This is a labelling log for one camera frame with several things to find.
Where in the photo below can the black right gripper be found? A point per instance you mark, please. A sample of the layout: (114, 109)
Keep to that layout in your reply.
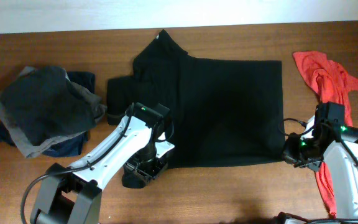
(289, 154)

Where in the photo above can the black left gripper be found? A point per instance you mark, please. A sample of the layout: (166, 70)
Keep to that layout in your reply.
(148, 173)

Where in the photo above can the black shirt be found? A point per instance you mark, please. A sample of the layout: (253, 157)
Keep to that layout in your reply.
(224, 112)

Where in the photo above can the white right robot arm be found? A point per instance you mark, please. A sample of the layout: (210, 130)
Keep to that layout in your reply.
(337, 146)

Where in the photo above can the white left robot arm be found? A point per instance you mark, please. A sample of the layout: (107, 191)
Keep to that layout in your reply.
(139, 145)

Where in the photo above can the red shirt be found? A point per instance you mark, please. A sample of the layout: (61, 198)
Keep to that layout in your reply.
(331, 82)

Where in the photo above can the navy folded garment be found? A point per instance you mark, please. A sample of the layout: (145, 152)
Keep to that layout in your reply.
(69, 147)

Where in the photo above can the light grey folded garment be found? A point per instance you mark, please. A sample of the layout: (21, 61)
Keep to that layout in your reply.
(18, 136)

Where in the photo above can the dark grey folded garment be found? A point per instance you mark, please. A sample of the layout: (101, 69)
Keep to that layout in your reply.
(44, 104)

